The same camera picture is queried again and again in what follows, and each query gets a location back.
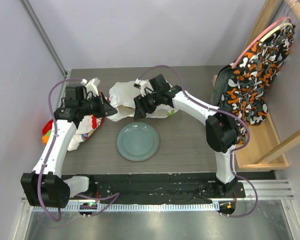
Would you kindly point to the grey-blue round plate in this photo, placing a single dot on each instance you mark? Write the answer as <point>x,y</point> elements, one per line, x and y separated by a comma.
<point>137,141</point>

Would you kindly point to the colourful rainbow cartoon cloth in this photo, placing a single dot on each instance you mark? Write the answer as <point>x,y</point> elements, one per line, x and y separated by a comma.
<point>86,128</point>

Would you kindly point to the orange black patterned garment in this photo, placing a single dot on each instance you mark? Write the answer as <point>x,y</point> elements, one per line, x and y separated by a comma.
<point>242,90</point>

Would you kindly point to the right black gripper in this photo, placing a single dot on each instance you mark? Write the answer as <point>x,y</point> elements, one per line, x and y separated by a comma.
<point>140,107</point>

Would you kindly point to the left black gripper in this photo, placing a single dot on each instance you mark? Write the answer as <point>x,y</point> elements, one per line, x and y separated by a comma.
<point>105,108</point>

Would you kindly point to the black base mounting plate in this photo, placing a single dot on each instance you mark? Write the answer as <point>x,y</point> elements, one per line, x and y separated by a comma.
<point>162,188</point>

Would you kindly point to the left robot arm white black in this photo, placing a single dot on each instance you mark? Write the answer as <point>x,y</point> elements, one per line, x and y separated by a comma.
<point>44,186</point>

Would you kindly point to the white slotted cable duct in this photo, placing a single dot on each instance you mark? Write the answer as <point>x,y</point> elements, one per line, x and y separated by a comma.
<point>81,207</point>

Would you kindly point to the white plastic bag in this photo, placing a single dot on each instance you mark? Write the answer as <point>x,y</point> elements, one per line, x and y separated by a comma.
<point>121,97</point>

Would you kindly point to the pink clothes hanger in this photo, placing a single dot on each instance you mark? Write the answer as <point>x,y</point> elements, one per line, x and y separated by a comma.
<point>262,34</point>

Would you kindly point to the wooden clothes rack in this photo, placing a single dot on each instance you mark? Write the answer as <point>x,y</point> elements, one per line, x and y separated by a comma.
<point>265,151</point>

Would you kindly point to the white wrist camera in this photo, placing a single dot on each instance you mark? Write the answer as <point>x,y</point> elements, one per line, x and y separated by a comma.
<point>141,85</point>
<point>91,86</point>

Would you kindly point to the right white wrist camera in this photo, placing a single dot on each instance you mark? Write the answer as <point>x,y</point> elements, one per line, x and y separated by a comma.
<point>141,85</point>

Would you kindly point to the cream clothes hanger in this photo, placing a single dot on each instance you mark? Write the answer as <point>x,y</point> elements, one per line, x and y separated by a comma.
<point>280,26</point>

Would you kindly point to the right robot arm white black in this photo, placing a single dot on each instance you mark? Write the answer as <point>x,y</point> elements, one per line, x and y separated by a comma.
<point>221,129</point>

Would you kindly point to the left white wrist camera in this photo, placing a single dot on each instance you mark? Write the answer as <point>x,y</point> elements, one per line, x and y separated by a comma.
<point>91,86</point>

